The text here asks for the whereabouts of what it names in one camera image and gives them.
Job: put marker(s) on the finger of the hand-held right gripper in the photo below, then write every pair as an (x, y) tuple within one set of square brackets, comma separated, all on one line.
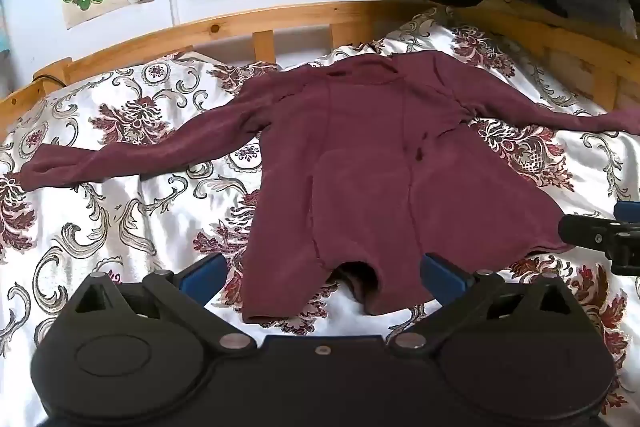
[(590, 234), (629, 210)]

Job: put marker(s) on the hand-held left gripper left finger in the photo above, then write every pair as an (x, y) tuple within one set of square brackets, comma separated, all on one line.
[(200, 279)]

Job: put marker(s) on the maroon long-sleeve sweater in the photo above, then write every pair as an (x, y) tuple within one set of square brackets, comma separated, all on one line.
[(360, 157)]

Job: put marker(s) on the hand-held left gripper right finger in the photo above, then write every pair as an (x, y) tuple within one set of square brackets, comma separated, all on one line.
[(442, 279)]

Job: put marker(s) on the white floral satin blanket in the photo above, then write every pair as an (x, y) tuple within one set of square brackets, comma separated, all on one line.
[(150, 207)]

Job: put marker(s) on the wooden bed frame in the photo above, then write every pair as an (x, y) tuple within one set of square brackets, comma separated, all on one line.
[(300, 14)]

